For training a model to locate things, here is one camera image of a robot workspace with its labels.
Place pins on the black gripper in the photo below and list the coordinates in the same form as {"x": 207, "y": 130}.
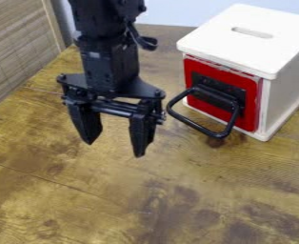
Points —
{"x": 111, "y": 88}

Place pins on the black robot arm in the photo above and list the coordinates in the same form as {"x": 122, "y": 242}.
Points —
{"x": 107, "y": 21}

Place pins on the red drawer front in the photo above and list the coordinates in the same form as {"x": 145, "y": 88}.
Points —
{"x": 235, "y": 77}

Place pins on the white wooden box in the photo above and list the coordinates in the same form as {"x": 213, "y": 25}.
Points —
{"x": 255, "y": 40}

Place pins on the black metal drawer handle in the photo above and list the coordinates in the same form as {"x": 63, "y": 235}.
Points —
{"x": 217, "y": 97}

